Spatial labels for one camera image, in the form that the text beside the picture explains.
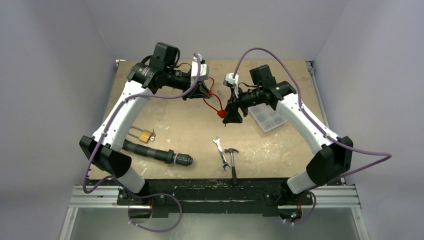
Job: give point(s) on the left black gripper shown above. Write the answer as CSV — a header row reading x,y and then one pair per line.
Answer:
x,y
199,90

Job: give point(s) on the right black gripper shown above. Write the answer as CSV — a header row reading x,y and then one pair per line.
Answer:
x,y
236,103

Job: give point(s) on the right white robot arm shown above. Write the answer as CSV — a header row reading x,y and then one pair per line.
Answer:
x,y
330,158

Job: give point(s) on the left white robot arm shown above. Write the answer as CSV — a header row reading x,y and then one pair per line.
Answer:
x,y
155,76

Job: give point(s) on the silver wrench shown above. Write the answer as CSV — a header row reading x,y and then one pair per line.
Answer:
x,y
225,164

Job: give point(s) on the clear plastic screw box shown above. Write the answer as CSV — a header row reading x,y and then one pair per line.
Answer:
x,y
266,118

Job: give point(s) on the brass padlock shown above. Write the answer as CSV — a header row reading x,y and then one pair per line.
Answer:
x,y
142,135

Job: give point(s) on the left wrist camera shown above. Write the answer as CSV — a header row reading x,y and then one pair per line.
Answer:
x,y
204,73

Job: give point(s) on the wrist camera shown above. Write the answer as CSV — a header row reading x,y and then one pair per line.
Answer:
x,y
231,80
204,73

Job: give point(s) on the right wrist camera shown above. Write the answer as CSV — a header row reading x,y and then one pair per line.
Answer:
x,y
231,80

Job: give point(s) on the black handled hammer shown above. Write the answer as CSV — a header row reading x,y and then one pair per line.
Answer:
x,y
232,152

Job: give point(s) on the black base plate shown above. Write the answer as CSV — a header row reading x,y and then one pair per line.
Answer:
x,y
218,196

